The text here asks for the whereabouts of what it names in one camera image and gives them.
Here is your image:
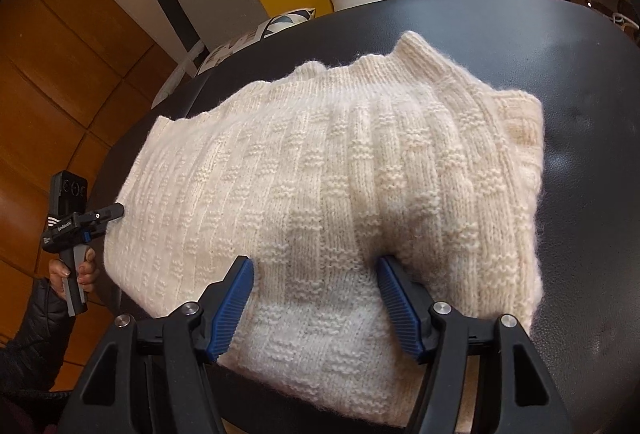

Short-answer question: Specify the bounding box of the cream knitted sweater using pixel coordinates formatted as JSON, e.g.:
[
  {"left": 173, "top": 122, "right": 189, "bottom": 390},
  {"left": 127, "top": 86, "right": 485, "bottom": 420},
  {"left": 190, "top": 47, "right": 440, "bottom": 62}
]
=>
[{"left": 104, "top": 32, "right": 544, "bottom": 426}]

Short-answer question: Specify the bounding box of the black jacket forearm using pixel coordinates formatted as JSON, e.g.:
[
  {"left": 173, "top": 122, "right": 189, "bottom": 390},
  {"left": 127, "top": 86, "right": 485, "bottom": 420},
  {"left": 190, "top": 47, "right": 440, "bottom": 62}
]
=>
[{"left": 1, "top": 278, "right": 75, "bottom": 433}]

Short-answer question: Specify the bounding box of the person's left hand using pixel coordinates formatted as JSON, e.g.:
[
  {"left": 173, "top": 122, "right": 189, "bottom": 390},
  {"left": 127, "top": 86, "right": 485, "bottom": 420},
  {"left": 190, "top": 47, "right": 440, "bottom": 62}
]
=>
[{"left": 48, "top": 248, "right": 100, "bottom": 299}]

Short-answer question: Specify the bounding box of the blue triangle pattern cushion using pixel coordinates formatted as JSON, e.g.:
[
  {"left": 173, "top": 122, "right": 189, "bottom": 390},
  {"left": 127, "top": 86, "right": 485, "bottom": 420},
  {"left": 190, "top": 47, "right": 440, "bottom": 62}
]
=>
[{"left": 198, "top": 8, "right": 316, "bottom": 74}]

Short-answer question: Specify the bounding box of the black camera box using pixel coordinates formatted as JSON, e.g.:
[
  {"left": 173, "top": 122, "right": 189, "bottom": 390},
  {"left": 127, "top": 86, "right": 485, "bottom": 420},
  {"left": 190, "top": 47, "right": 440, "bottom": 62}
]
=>
[{"left": 47, "top": 170, "right": 88, "bottom": 228}]

